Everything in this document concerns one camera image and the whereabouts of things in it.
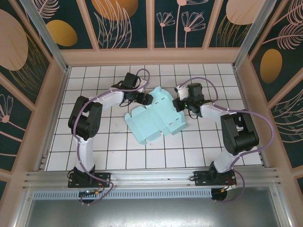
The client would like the light blue paper box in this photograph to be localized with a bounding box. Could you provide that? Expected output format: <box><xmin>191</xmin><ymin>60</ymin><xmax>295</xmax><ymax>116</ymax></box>
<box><xmin>125</xmin><ymin>86</ymin><xmax>187</xmax><ymax>146</ymax></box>

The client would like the yellow power connector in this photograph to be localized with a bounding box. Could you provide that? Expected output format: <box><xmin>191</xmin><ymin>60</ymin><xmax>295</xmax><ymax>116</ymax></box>
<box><xmin>220</xmin><ymin>184</ymin><xmax>237</xmax><ymax>194</ymax></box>

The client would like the small green circuit board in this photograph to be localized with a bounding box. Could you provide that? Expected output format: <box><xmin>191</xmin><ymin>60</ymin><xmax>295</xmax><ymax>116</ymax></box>
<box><xmin>79</xmin><ymin>189</ymin><xmax>101</xmax><ymax>198</ymax></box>

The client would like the grey metal sheet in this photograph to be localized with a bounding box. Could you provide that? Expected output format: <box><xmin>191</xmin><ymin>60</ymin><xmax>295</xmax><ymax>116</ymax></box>
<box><xmin>14</xmin><ymin>186</ymin><xmax>291</xmax><ymax>227</ymax></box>

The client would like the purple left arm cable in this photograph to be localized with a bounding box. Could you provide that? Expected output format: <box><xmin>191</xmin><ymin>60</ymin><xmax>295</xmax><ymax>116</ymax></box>
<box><xmin>72</xmin><ymin>68</ymin><xmax>152</xmax><ymax>205</ymax></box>

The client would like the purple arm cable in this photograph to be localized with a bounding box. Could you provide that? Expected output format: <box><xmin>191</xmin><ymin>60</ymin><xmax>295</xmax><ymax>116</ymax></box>
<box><xmin>178</xmin><ymin>77</ymin><xmax>276</xmax><ymax>203</ymax></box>
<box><xmin>72</xmin><ymin>68</ymin><xmax>152</xmax><ymax>205</ymax></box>

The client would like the thin black left gripper cable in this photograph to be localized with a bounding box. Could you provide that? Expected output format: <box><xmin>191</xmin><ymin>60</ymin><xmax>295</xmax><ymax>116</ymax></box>
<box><xmin>119</xmin><ymin>98</ymin><xmax>134</xmax><ymax>108</ymax></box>

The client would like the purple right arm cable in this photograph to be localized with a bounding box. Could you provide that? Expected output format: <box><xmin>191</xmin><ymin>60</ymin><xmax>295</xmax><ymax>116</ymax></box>
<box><xmin>178</xmin><ymin>77</ymin><xmax>276</xmax><ymax>203</ymax></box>

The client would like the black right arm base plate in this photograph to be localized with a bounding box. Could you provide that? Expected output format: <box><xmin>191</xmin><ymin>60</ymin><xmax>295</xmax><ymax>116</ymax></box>
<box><xmin>193</xmin><ymin>169</ymin><xmax>237</xmax><ymax>187</ymax></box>

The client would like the aluminium frame post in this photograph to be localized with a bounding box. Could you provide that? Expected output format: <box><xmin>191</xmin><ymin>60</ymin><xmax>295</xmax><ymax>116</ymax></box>
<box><xmin>232</xmin><ymin>0</ymin><xmax>284</xmax><ymax>70</ymax></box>
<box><xmin>19</xmin><ymin>0</ymin><xmax>71</xmax><ymax>73</ymax></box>

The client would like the aluminium mounting rail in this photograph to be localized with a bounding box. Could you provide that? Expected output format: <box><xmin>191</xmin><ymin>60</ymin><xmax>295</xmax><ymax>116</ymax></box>
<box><xmin>22</xmin><ymin>167</ymin><xmax>282</xmax><ymax>190</ymax></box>

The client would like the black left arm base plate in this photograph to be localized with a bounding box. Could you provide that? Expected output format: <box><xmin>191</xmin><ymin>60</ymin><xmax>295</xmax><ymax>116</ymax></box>
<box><xmin>68</xmin><ymin>172</ymin><xmax>112</xmax><ymax>189</ymax></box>

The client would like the slotted grey cable duct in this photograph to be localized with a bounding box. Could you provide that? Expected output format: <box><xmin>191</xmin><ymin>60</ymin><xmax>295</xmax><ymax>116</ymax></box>
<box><xmin>33</xmin><ymin>188</ymin><xmax>213</xmax><ymax>200</ymax></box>

